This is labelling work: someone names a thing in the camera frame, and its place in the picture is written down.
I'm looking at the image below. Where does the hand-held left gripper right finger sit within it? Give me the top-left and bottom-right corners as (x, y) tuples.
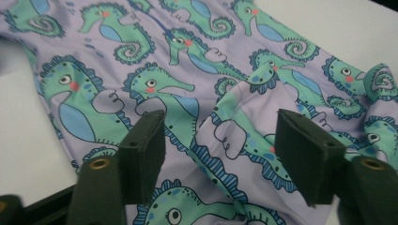
(274, 108), (398, 225)

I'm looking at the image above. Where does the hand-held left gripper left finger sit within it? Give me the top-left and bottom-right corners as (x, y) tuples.
(66, 109), (167, 225)

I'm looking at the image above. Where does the purple seahorse print garment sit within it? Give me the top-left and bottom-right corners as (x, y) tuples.
(0, 0), (398, 225)

